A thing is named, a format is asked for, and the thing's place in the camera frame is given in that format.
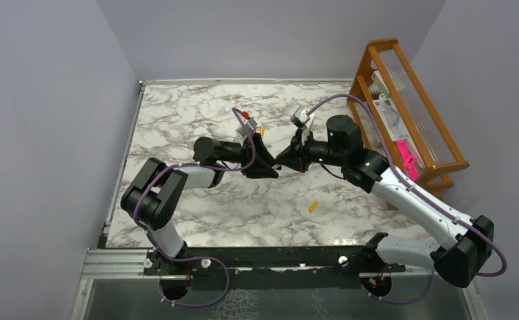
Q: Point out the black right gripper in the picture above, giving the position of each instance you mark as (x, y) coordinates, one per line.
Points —
(295, 154)

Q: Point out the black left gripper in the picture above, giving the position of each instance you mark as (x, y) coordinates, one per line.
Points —
(256, 160)

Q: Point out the aluminium frame rail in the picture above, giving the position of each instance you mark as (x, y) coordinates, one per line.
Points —
(109, 265)

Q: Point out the pink packaged item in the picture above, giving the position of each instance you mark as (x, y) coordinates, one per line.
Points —
(409, 161)

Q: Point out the white packaged item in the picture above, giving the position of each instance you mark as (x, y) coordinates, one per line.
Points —
(387, 109)

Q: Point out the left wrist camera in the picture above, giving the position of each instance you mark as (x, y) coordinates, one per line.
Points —
(246, 128)

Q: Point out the orange wooden rack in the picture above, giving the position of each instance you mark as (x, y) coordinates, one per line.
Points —
(430, 141)

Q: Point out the black mounting rail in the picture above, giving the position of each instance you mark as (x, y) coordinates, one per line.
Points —
(263, 268)

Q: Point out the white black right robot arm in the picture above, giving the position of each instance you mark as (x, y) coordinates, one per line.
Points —
(461, 244)

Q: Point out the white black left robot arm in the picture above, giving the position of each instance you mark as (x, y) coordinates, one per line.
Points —
(153, 195)

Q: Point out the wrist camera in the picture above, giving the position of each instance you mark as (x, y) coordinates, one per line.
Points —
(246, 128)
(303, 120)

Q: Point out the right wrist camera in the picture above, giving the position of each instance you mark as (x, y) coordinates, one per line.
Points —
(303, 120)

